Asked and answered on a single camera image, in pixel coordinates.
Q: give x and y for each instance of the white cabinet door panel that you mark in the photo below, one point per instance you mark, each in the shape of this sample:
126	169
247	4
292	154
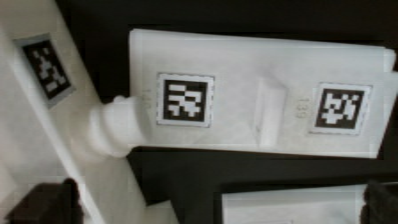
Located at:
324	205
249	94

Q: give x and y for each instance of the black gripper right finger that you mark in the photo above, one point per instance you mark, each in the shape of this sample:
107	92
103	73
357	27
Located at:
379	212

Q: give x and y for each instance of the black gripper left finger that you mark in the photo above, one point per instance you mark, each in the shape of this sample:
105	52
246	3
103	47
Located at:
48	205

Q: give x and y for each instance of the white cabinet body box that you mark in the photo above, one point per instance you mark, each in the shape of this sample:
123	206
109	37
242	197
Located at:
47	144

